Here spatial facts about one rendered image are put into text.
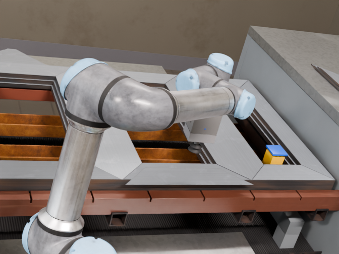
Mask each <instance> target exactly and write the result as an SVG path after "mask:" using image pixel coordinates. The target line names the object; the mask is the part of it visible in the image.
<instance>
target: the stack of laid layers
mask: <svg viewBox="0 0 339 254"><path fill-rule="evenodd" d="M141 83H142V84H144V85H147V86H149V87H152V88H164V89H167V90H168V91H170V90H169V89H168V87H167V86H166V84H158V83H143V82H141ZM0 87H14V88H31V89H48V90H51V92H52V95H53V98H54V101H55V104H56V107H57V109H58V112H59V115H60V118H61V121H62V124H63V127H64V130H65V133H66V131H67V127H68V123H69V121H68V119H67V118H66V116H65V109H66V104H65V101H64V98H63V96H62V94H61V91H60V87H59V84H58V81H57V79H56V77H53V76H38V75H23V74H8V73H0ZM247 118H248V119H249V121H250V122H251V123H252V125H254V127H255V128H256V129H257V130H258V132H259V133H260V134H261V135H262V137H263V138H264V139H265V141H266V142H267V143H268V144H269V145H281V146H282V148H283V149H284V150H285V151H286V153H287V154H288V156H285V159H284V161H283V164H284V165H301V164H300V163H299V161H298V160H297V159H296V158H295V157H294V155H293V154H292V153H291V152H290V151H289V149H288V148H287V147H286V146H285V144H284V143H283V142H282V141H281V140H280V138H279V137H278V136H277V135H276V134H275V132H274V131H273V130H272V129H271V127H270V126H269V125H268V124H267V123H266V121H265V120H264V119H263V118H262V117H261V115H260V114H259V113H258V112H257V110H256V109H255V108H254V109H253V111H252V113H251V114H250V116H249V117H247ZM177 124H178V126H179V127H180V129H181V131H182V132H183V134H184V136H185V137H186V135H185V133H184V131H183V129H184V126H185V122H179V123H177ZM200 144H201V145H202V148H201V153H199V154H196V155H197V157H198V159H199V160H200V162H201V164H200V163H142V164H141V165H139V166H138V167H137V168H136V169H135V170H133V171H132V172H131V173H130V174H129V175H128V176H126V177H125V178H124V179H123V180H121V179H91V180H90V184H89V187H88V191H90V192H91V191H147V192H148V191H199V190H200V192H201V190H249V191H250V190H331V189H332V187H333V185H334V183H335V180H250V179H248V178H245V177H243V176H241V175H239V174H237V173H235V172H233V171H230V170H228V169H226V168H224V167H222V166H220V165H218V164H216V162H215V160H214V159H213V157H212V156H211V154H210V153H209V151H208V150H207V148H206V147H205V145H204V144H203V143H201V142H200ZM145 167H147V168H219V169H221V170H223V171H225V172H228V173H230V174H232V175H234V176H236V177H238V178H240V179H243V180H245V181H247V182H249V183H251V184H253V185H125V184H127V183H128V182H129V181H130V180H131V179H132V178H133V177H135V176H136V175H137V174H138V173H139V172H140V171H142V170H143V169H144V168H145ZM52 183H53V179H0V191H29V193H30V191H50V190H51V187H52Z"/></svg>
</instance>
